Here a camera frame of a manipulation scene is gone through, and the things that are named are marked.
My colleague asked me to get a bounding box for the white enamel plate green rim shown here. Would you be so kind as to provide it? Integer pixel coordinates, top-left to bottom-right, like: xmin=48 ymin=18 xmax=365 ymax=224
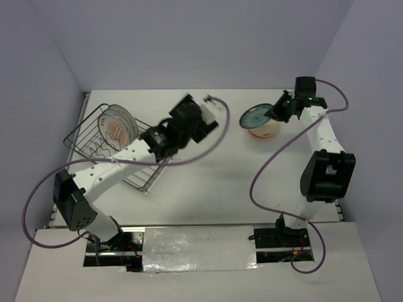
xmin=105 ymin=104 xmax=139 ymax=143

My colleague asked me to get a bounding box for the silver foil tape sheet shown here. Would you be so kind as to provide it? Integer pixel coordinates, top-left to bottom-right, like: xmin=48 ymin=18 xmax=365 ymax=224
xmin=142 ymin=226 xmax=258 ymax=273

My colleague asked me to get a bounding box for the metal wire dish rack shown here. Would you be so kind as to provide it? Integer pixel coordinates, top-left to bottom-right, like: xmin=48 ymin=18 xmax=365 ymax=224
xmin=62 ymin=103 xmax=173 ymax=193

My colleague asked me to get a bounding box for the white plate orange sunburst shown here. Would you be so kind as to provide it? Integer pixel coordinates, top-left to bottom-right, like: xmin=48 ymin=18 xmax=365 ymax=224
xmin=98 ymin=113 xmax=130 ymax=151

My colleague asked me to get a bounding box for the green blue floral plate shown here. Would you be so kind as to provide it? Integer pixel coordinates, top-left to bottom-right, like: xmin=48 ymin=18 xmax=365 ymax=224
xmin=239 ymin=103 xmax=273 ymax=130

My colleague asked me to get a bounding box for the purple cable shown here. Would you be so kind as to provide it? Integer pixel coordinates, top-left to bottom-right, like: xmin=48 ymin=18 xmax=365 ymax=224
xmin=21 ymin=98 xmax=230 ymax=267
xmin=249 ymin=78 xmax=350 ymax=274

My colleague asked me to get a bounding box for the metal base rail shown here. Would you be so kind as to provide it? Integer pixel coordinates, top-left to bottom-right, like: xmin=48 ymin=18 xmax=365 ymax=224
xmin=83 ymin=225 xmax=314 ymax=273

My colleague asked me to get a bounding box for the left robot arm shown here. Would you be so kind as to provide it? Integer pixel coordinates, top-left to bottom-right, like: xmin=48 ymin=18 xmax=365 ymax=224
xmin=53 ymin=94 xmax=220 ymax=251

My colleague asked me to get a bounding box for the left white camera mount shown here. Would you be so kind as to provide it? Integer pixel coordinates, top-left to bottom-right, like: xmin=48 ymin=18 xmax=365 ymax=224
xmin=199 ymin=95 xmax=224 ymax=125

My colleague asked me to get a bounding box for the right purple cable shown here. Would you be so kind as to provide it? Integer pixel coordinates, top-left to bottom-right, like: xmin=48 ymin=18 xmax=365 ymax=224
xmin=249 ymin=78 xmax=350 ymax=274

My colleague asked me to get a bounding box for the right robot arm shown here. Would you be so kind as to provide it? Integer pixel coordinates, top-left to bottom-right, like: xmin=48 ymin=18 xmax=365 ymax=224
xmin=264 ymin=76 xmax=356 ymax=246

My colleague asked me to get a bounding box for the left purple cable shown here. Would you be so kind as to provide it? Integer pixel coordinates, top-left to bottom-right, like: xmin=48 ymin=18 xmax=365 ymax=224
xmin=21 ymin=98 xmax=230 ymax=267

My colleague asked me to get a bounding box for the cream peach plate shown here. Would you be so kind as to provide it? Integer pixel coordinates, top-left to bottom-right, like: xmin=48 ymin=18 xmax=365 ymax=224
xmin=247 ymin=121 xmax=281 ymax=138

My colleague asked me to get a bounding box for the orange translucent plate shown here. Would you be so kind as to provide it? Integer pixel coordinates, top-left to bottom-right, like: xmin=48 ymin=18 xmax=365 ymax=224
xmin=247 ymin=124 xmax=281 ymax=140

